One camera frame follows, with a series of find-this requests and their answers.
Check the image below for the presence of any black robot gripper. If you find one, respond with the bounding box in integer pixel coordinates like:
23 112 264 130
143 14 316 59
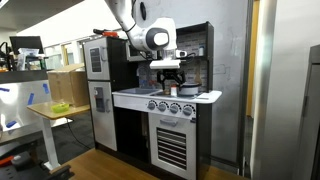
157 69 186 91

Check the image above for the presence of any white salt cellar orange cap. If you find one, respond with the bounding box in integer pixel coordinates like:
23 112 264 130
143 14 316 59
171 85 177 97

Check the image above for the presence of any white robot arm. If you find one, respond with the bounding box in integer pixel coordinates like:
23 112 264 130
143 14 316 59
104 0 186 89

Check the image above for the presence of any grey pot with lid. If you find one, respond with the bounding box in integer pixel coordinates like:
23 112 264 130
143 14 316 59
178 83 200 96

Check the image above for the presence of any wooden spatula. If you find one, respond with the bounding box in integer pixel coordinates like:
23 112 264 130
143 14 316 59
195 63 202 84

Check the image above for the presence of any blue white shaker on shelf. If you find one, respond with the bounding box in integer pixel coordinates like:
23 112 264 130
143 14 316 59
199 46 204 56

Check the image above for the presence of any toy microwave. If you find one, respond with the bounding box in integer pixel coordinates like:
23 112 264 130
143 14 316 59
126 42 157 61

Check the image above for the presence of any toy play kitchen unit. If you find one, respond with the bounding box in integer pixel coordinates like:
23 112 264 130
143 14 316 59
83 37 222 180

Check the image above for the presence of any orange bowl on top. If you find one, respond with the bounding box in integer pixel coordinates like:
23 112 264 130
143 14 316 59
93 29 119 38

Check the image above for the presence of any black magnet on whiteboard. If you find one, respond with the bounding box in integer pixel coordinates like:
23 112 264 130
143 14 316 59
140 2 147 20

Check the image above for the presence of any cardboard box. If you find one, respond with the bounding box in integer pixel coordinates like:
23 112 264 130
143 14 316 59
47 63 89 107

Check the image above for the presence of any green plastic bowl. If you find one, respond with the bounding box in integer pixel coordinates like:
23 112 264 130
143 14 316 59
51 103 69 113

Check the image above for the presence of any wooden side table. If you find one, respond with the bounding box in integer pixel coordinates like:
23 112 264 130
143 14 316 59
27 102 90 170

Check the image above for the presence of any grey metal cabinet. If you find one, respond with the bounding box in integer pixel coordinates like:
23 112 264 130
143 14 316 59
293 45 320 180

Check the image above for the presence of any black computer monitor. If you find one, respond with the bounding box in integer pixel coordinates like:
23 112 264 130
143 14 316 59
9 36 43 54

